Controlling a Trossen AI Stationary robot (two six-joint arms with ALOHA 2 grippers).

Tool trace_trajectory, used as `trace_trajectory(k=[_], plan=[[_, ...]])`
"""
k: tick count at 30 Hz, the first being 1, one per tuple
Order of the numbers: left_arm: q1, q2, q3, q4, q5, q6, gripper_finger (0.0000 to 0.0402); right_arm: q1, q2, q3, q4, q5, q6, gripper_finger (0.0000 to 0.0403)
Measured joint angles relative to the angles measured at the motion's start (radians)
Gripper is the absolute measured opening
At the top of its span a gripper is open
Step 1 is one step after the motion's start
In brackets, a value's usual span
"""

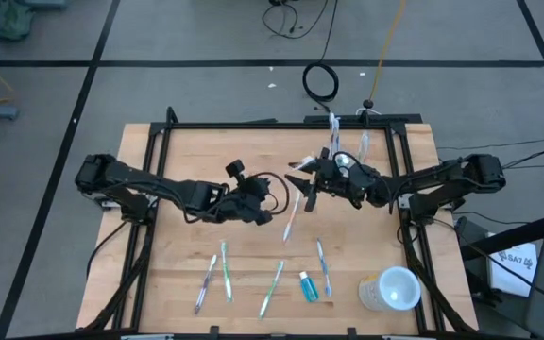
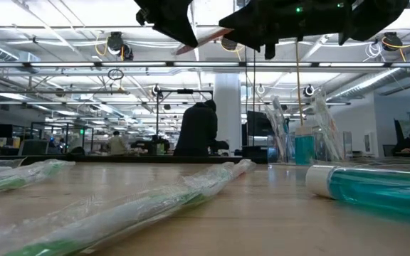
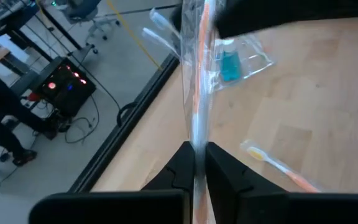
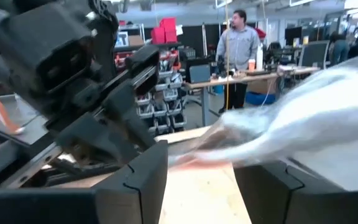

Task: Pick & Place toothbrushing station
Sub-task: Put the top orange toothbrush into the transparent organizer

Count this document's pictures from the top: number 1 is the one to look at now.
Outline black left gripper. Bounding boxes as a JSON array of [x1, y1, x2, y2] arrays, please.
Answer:
[[214, 159, 276, 227]]

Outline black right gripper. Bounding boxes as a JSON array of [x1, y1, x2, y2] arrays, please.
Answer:
[[284, 147, 372, 213]]

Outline pink white toothbrush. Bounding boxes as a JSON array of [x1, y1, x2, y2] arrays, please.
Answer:
[[282, 189, 304, 245]]

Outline teal toothbrush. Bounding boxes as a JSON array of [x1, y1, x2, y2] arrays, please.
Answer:
[[357, 130, 371, 162]]

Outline green toothbrush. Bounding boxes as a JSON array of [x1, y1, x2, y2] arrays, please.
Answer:
[[258, 259, 286, 320], [219, 240, 234, 303]]

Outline blue toothbrush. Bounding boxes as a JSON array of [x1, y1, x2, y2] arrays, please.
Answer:
[[315, 238, 333, 298]]

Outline purple toothbrush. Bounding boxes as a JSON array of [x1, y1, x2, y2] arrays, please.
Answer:
[[194, 253, 219, 316]]

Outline white cup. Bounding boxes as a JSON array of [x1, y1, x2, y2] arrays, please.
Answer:
[[358, 265, 422, 313]]

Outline black diagonal beam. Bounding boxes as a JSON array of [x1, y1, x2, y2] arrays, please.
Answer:
[[459, 207, 544, 262]]

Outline white labelled box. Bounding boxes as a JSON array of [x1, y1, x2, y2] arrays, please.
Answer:
[[486, 230, 538, 298]]

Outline green bag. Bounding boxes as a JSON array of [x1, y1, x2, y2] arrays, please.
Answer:
[[0, 0, 35, 42]]

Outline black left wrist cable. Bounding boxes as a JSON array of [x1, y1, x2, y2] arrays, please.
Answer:
[[251, 171, 291, 216]]

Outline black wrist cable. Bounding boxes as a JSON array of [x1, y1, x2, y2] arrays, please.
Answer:
[[251, 171, 291, 216], [332, 150, 366, 174]]

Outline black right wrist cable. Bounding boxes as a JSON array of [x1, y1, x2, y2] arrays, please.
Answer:
[[332, 150, 366, 174]]

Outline black metal table frame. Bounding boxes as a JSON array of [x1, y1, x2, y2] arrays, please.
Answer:
[[80, 106, 479, 334]]

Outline black coiled cable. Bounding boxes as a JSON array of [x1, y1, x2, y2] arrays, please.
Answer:
[[301, 0, 341, 113]]

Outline black looped cable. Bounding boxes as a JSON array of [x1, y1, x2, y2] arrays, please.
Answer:
[[261, 0, 332, 41]]

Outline yellow hanging cord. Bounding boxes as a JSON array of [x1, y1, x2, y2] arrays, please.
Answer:
[[369, 0, 408, 103]]

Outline thin black floor cable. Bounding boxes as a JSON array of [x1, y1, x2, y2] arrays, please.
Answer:
[[436, 136, 544, 151]]

